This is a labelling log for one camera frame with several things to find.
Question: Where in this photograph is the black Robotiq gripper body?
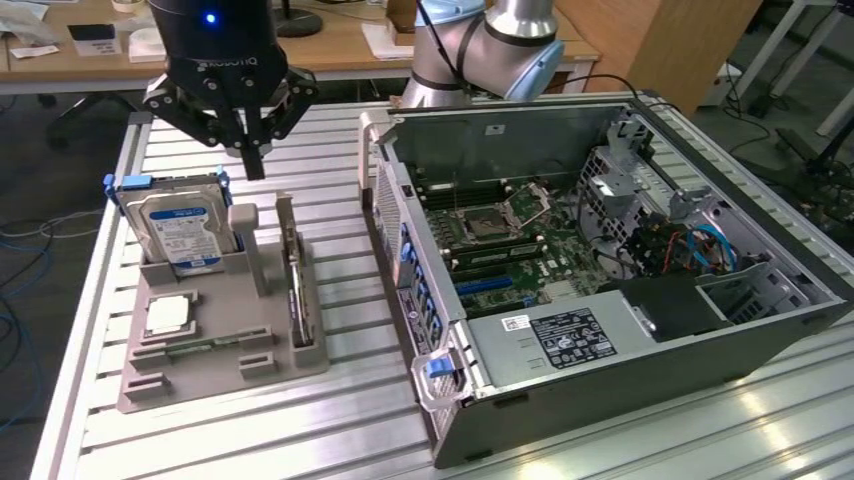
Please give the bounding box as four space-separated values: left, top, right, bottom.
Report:
145 0 290 121

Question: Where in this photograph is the black graphics card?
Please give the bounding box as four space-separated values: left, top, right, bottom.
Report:
273 191 316 350

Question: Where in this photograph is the white box with tape roll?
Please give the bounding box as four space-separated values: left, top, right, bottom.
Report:
126 27 169 65

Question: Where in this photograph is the wooden desk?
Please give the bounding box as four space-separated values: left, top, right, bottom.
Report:
0 0 605 97

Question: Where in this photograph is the black round lamp base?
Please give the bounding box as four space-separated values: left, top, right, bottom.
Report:
272 0 325 39

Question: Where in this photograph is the black office chair base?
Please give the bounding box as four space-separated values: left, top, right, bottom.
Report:
36 92 145 150

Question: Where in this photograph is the white paper stack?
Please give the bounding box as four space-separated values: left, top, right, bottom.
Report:
360 21 416 62

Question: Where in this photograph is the black and white box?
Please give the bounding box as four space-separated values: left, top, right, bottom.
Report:
66 23 122 58

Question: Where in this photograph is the brown cardboard box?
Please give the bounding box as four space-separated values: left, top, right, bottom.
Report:
384 0 428 34

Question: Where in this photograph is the clear plastic bag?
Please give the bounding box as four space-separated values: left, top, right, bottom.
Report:
0 0 65 46

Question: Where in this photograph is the CPU socket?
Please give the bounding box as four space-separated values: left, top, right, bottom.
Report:
459 204 515 246

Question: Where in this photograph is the metal socket cover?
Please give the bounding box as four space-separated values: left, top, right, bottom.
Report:
504 180 556 221

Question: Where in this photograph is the silver CPU chip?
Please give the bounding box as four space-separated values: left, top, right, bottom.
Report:
144 295 193 338

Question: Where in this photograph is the installed green RAM stick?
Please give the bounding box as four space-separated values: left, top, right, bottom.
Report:
451 240 545 263

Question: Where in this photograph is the blue expansion slot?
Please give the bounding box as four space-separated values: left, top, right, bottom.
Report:
455 274 516 297

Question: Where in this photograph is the loose green RAM stick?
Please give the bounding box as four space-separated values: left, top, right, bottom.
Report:
162 333 246 354

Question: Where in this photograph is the green motherboard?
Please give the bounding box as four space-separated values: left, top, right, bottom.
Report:
413 162 625 321

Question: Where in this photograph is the perforated silver disk bay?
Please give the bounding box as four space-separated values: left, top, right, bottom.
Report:
573 144 679 241

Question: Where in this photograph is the grey parts rack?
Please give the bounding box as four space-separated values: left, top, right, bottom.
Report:
116 189 333 416

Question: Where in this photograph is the silver chipset heat sink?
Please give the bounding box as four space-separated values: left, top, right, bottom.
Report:
551 278 592 303

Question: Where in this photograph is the wooden cabinet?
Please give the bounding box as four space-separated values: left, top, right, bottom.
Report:
551 0 763 117

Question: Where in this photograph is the blue case latch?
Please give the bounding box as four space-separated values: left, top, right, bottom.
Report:
424 351 456 380

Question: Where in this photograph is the grey power supply unit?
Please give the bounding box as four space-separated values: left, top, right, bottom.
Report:
464 291 663 392

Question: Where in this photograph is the open dark PC case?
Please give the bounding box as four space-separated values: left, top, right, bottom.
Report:
357 88 854 470

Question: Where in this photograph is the open grey disk bay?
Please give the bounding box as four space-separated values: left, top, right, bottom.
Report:
692 257 815 326

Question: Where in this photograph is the hard disk with blue bracket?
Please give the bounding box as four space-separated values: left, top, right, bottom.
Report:
102 169 240 277

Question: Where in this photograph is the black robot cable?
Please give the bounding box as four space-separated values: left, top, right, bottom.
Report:
413 0 469 84

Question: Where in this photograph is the white floor cable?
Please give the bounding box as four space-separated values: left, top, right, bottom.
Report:
0 209 105 240

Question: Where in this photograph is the black cable behind case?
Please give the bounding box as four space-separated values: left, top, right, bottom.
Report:
532 73 676 109

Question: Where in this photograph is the blue floor cable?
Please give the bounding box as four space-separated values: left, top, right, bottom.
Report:
0 234 52 434

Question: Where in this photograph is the black wire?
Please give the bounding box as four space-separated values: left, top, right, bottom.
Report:
573 187 635 281

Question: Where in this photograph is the red wire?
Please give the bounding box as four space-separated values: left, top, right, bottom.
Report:
659 230 688 275

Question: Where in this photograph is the blue data wire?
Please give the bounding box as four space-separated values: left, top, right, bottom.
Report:
705 224 740 274
691 225 725 274

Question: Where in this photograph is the white metal desk frame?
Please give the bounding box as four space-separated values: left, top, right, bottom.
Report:
729 0 854 137

